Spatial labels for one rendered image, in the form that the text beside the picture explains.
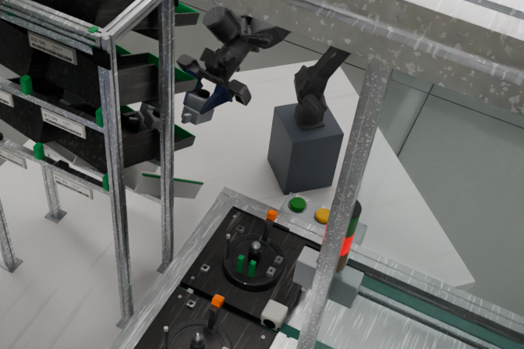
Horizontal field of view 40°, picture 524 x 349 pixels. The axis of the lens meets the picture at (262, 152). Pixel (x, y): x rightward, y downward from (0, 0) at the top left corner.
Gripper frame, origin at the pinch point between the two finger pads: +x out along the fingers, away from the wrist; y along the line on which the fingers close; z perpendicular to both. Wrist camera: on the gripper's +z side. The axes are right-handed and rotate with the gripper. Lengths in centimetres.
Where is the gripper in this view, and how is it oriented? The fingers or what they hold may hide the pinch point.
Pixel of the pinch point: (200, 96)
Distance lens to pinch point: 162.0
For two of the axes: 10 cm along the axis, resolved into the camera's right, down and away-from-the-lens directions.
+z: -2.1, -4.0, -8.9
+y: 8.1, 4.4, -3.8
